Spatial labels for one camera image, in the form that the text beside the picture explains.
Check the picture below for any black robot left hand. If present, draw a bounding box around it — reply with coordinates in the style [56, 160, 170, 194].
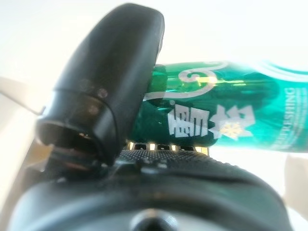
[7, 2, 289, 231]

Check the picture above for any green drink can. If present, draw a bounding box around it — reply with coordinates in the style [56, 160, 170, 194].
[127, 60, 308, 155]

